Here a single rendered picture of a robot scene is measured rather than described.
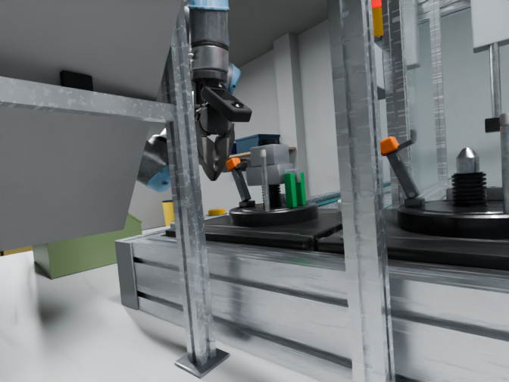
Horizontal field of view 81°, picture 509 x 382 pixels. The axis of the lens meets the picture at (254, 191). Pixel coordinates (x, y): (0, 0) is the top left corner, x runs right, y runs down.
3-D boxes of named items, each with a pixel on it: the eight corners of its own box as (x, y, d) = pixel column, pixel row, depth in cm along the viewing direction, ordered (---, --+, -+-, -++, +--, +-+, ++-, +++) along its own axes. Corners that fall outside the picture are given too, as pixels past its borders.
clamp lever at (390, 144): (404, 201, 35) (374, 143, 36) (407, 199, 36) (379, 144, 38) (436, 189, 33) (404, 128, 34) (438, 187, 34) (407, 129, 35)
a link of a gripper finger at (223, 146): (214, 177, 68) (214, 136, 66) (229, 180, 63) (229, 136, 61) (202, 178, 66) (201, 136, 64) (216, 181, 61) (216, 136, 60)
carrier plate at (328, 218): (166, 242, 46) (164, 228, 46) (260, 217, 65) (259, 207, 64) (304, 259, 31) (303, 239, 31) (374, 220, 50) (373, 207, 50)
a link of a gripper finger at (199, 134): (212, 157, 62) (212, 114, 60) (217, 158, 60) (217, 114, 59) (191, 158, 59) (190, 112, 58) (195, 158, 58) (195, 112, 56)
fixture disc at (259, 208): (210, 224, 46) (210, 212, 46) (263, 211, 57) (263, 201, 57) (287, 229, 38) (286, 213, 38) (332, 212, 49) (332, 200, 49)
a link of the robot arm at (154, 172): (119, 177, 89) (205, 65, 113) (163, 202, 91) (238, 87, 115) (117, 161, 78) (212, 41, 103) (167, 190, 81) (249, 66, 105)
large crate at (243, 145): (281, 149, 432) (279, 134, 431) (260, 149, 405) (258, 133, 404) (256, 153, 474) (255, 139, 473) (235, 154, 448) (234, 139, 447)
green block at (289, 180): (285, 208, 44) (283, 173, 43) (290, 206, 45) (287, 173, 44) (293, 208, 43) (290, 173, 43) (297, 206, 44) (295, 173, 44)
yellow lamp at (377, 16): (355, 43, 53) (353, 15, 53) (364, 51, 57) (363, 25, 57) (385, 33, 50) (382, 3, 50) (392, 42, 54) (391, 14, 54)
